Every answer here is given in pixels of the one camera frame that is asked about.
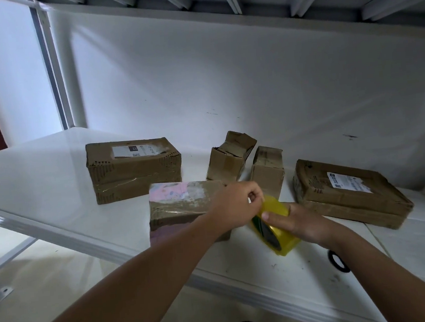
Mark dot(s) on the person's left hand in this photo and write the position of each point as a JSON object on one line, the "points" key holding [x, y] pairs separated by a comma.
{"points": [[235, 205]]}

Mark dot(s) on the person's right forearm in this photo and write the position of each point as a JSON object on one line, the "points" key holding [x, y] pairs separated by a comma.
{"points": [[401, 283]]}

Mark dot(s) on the corrugated cardboard box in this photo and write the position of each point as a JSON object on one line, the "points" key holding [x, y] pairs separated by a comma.
{"points": [[231, 157]]}

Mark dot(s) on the pink carton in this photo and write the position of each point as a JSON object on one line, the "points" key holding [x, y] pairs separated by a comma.
{"points": [[175, 203]]}

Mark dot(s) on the person's right hand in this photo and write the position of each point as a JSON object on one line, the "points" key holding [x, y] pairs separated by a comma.
{"points": [[307, 225]]}

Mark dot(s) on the white metal shelf rack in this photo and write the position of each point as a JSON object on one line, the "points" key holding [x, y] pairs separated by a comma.
{"points": [[29, 182]]}

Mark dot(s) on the yellow tape roll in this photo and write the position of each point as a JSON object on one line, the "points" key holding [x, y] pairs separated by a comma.
{"points": [[282, 238]]}

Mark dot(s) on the long cardboard box white label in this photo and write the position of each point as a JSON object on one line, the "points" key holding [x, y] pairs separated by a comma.
{"points": [[132, 170]]}

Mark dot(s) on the small cardboard box red label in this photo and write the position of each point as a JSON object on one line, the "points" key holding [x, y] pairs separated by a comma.
{"points": [[267, 170]]}

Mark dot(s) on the person's left forearm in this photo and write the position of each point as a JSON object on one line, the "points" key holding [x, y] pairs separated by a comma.
{"points": [[113, 301]]}

